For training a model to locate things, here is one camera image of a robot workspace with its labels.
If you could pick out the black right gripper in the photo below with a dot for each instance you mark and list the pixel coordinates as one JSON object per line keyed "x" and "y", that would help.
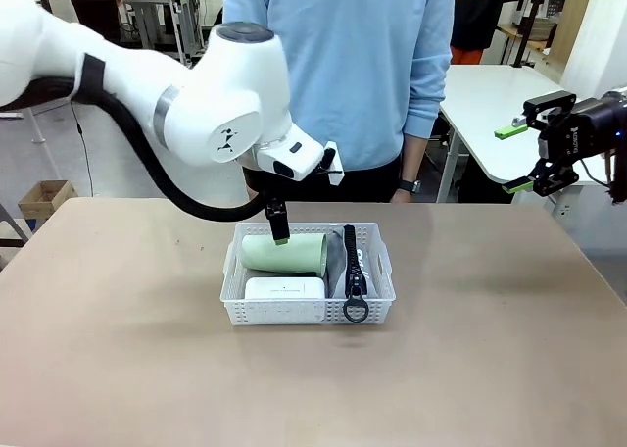
{"x": 588, "y": 128}

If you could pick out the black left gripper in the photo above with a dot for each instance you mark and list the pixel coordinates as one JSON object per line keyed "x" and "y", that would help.
{"x": 255, "y": 180}

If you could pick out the light green plastic cup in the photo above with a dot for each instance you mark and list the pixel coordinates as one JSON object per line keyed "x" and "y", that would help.
{"x": 284, "y": 256}

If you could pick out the white power strip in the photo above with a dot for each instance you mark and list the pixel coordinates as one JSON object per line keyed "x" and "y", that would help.
{"x": 284, "y": 288}

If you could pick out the person's left forearm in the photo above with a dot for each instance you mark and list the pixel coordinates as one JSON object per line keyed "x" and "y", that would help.
{"x": 416, "y": 158}

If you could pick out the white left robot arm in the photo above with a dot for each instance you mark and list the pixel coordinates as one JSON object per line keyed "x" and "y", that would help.
{"x": 196, "y": 99}

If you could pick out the white perforated plastic basket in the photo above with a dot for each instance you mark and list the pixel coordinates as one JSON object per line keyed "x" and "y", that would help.
{"x": 274, "y": 312}

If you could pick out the person's left hand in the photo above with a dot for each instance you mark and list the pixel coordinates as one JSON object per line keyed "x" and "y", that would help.
{"x": 401, "y": 197}

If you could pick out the large white side table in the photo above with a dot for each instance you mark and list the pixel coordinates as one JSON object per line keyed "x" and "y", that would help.
{"x": 490, "y": 104}

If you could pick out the grey pencil case black zipper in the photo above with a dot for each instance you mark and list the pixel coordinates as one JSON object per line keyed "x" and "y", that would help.
{"x": 338, "y": 270}

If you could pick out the black wristwatch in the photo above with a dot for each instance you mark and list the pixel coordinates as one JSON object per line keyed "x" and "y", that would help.
{"x": 410, "y": 186}

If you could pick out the black tripod stand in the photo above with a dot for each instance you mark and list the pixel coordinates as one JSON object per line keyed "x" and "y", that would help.
{"x": 527, "y": 25}

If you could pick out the background person orange clothes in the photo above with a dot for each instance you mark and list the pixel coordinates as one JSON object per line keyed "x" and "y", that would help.
{"x": 480, "y": 20}

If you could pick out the wooden cabinet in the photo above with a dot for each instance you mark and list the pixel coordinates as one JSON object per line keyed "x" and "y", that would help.
{"x": 570, "y": 25}

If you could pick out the person in light blue sweater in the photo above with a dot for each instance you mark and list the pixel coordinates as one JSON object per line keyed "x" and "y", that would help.
{"x": 352, "y": 74}

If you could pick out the cardboard box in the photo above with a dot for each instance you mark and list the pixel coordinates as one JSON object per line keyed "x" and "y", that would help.
{"x": 46, "y": 197}

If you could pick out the background person black trousers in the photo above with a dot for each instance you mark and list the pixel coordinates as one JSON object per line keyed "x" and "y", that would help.
{"x": 98, "y": 6}

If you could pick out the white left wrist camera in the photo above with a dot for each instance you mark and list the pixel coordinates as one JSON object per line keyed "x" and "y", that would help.
{"x": 334, "y": 170}

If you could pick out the black metal frame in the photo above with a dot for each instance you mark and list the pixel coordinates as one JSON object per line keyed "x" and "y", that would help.
{"x": 12, "y": 231}

